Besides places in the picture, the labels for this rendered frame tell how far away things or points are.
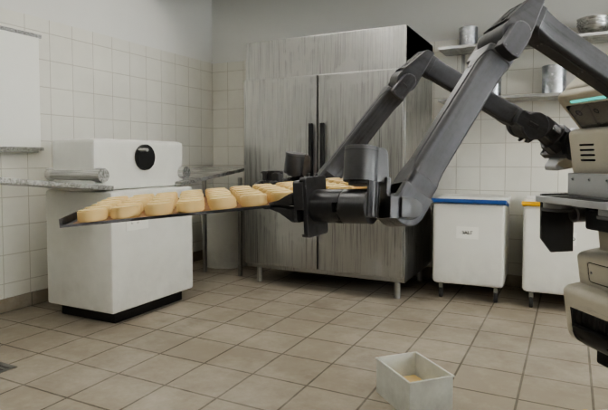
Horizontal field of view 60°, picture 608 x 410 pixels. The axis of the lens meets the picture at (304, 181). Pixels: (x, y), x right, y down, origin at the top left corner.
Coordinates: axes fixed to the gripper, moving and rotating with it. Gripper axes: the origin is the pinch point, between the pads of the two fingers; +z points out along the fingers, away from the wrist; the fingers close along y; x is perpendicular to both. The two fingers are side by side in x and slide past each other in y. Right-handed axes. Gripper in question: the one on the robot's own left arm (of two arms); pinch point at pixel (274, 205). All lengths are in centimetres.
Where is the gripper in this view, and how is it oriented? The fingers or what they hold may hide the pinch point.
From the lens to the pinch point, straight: 95.7
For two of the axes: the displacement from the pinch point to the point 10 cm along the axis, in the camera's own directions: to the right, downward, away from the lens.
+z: -8.4, 0.2, 5.5
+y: 0.5, 10.0, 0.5
